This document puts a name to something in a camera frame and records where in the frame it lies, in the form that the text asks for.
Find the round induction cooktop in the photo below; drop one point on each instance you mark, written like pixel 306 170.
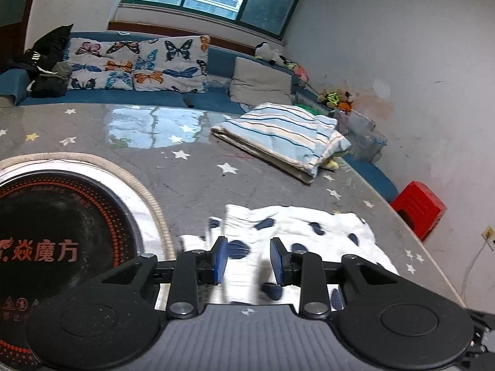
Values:
pixel 65 218

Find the orange green plush toy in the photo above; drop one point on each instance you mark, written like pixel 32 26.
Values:
pixel 338 99

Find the black bag on sofa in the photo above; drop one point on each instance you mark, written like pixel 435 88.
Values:
pixel 48 72

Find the white navy polka dot garment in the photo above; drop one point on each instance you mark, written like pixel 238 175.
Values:
pixel 249 277

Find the blue sofa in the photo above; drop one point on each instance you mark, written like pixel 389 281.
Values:
pixel 220 69

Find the folded striped cloth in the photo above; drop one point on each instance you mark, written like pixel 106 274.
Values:
pixel 286 136

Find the red plastic stool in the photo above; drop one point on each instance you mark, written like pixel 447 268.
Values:
pixel 420 208

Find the black white plush toy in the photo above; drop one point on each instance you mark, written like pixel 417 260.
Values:
pixel 264 52

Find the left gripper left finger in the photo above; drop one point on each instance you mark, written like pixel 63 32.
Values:
pixel 188 272

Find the grey cushion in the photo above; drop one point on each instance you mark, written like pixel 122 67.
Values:
pixel 254 84

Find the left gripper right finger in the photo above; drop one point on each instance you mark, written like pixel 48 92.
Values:
pixel 306 271

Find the clear plastic box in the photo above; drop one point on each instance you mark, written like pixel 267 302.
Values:
pixel 366 140

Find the butterfly print pillow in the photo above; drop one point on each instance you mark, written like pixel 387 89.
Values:
pixel 176 64

